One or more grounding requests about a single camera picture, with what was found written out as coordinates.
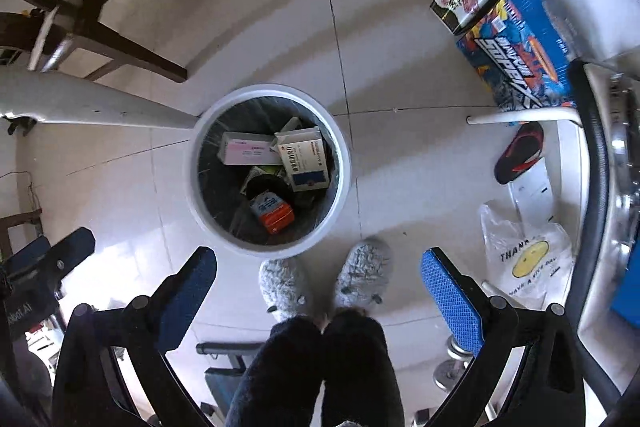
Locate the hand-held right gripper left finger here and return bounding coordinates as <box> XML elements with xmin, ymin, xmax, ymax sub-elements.
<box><xmin>52</xmin><ymin>246</ymin><xmax>218</xmax><ymax>427</ymax></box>

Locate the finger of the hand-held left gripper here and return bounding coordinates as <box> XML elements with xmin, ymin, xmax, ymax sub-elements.
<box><xmin>30</xmin><ymin>227</ymin><xmax>97</xmax><ymax>288</ymax></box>
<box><xmin>0</xmin><ymin>237</ymin><xmax>53</xmax><ymax>280</ymax></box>

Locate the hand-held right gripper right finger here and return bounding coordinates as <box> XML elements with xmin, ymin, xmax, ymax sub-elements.
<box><xmin>420</xmin><ymin>247</ymin><xmax>586</xmax><ymax>427</ymax></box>

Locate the white round trash bin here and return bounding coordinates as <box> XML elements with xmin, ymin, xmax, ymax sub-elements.
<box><xmin>187</xmin><ymin>83</ymin><xmax>352</xmax><ymax>258</ymax></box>

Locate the orange blue box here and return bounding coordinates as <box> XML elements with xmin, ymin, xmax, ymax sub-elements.
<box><xmin>249</xmin><ymin>189</ymin><xmax>295</xmax><ymax>235</ymax></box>

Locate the white pink medicine box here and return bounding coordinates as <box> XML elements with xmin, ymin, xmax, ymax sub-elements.
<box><xmin>220</xmin><ymin>132</ymin><xmax>282</xmax><ymax>166</ymax></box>

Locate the white box red blue print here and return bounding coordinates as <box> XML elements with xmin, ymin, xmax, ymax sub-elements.
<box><xmin>275</xmin><ymin>127</ymin><xmax>333</xmax><ymax>192</ymax></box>

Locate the metal dumbbell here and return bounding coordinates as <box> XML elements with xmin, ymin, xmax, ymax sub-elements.
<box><xmin>431</xmin><ymin>332</ymin><xmax>476</xmax><ymax>393</ymax></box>

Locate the white printed plastic bag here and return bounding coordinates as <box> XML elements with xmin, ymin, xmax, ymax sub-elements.
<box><xmin>480</xmin><ymin>202</ymin><xmax>573</xmax><ymax>310</ymax></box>

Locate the person's right grey slipper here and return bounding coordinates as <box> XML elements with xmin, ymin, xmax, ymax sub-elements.
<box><xmin>334</xmin><ymin>237</ymin><xmax>392</xmax><ymax>310</ymax></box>

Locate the person's grey slipper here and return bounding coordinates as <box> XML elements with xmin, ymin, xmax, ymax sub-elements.
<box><xmin>258</xmin><ymin>258</ymin><xmax>316</xmax><ymax>323</ymax></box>
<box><xmin>334</xmin><ymin>237</ymin><xmax>392</xmax><ymax>310</ymax></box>

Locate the person's left grey slipper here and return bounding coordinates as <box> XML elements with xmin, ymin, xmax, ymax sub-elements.
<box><xmin>258</xmin><ymin>258</ymin><xmax>316</xmax><ymax>323</ymax></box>

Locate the person's right leg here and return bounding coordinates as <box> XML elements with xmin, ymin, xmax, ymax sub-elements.
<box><xmin>320</xmin><ymin>309</ymin><xmax>406</xmax><ymax>427</ymax></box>

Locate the person's leg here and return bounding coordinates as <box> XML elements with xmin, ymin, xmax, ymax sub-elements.
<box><xmin>225</xmin><ymin>316</ymin><xmax>326</xmax><ymax>427</ymax></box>
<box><xmin>320</xmin><ymin>309</ymin><xmax>406</xmax><ymax>427</ymax></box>

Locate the person's left leg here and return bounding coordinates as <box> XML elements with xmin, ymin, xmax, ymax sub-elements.
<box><xmin>225</xmin><ymin>316</ymin><xmax>326</xmax><ymax>427</ymax></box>

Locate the white paper leaflet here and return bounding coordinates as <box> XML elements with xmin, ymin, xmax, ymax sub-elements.
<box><xmin>507</xmin><ymin>159</ymin><xmax>556</xmax><ymax>228</ymax></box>

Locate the red black flip flop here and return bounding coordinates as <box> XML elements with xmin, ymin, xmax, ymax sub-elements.
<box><xmin>494</xmin><ymin>122</ymin><xmax>545</xmax><ymax>185</ymax></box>

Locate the blue printed cardboard box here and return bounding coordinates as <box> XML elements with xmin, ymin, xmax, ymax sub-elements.
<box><xmin>456</xmin><ymin>0</ymin><xmax>581</xmax><ymax>110</ymax></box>

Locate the grey metal frame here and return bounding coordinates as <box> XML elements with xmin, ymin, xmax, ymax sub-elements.
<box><xmin>196</xmin><ymin>341</ymin><xmax>266</xmax><ymax>427</ymax></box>

